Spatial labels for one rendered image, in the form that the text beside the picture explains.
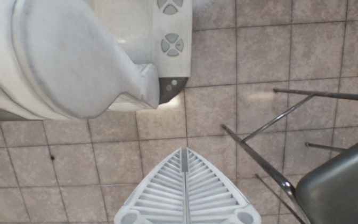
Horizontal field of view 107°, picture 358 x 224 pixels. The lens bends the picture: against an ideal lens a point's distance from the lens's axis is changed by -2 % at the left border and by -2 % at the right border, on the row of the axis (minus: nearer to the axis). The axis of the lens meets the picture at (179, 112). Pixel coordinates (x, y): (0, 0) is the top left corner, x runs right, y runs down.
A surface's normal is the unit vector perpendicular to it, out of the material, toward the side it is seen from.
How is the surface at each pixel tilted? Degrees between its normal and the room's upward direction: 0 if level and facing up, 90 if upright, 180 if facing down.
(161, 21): 32
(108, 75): 90
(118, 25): 0
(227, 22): 0
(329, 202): 0
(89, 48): 90
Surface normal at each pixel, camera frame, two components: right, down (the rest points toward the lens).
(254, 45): -0.02, 0.17
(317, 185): -0.58, -0.45
